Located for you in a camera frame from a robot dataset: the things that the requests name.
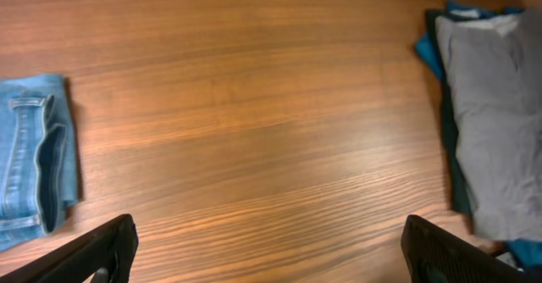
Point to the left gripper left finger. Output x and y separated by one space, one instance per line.
104 254

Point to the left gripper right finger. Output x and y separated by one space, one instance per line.
435 255

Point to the light blue denim jeans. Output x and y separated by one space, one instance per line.
39 170

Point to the dark blue folded garment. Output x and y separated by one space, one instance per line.
459 13

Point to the grey folded shorts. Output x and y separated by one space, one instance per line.
493 68

